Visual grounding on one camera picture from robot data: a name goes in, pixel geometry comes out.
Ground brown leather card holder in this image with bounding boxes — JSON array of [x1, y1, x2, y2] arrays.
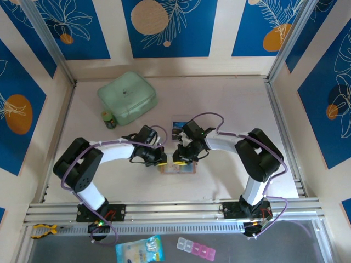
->
[[160, 161, 197, 175]]

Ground small green-lidded jar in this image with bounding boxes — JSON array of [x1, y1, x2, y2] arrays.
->
[[101, 110, 116, 129]]

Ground green translucent zip pouch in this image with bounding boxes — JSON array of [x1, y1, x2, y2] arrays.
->
[[97, 71, 158, 127]]

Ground white pink pill organizer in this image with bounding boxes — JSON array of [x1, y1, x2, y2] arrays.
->
[[176, 237, 217, 260]]

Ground blue snack packet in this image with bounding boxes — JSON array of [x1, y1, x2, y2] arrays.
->
[[115, 235, 165, 263]]

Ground black controller board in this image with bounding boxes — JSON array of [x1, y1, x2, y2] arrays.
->
[[242, 220, 273, 238], [87, 221, 111, 234]]

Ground grey metal sheet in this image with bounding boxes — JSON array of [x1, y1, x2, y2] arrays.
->
[[26, 219, 334, 263]]

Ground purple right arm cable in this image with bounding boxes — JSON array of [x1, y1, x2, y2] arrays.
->
[[190, 112, 288, 239]]

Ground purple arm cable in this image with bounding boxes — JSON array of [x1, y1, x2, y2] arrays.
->
[[60, 124, 168, 247], [190, 112, 288, 239]]

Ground aluminium mounting rail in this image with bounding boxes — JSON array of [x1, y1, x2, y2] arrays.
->
[[23, 198, 326, 227]]

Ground slotted grey cable duct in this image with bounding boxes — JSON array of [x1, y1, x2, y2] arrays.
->
[[59, 221, 245, 233]]

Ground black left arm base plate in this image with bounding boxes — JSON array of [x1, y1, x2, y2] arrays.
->
[[76, 203, 127, 222]]

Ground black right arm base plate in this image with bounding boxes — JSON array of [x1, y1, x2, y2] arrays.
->
[[222, 201, 273, 220]]

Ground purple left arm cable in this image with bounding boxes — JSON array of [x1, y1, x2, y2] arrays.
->
[[60, 124, 168, 247]]

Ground aluminium side rail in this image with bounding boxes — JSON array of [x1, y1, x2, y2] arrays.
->
[[40, 81, 79, 204], [263, 78, 307, 198]]

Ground yellow-handled pliers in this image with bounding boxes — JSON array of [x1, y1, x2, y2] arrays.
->
[[30, 223, 71, 239]]

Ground aluminium corner post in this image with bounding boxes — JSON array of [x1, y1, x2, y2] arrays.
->
[[19, 0, 77, 85], [266, 0, 324, 83]]

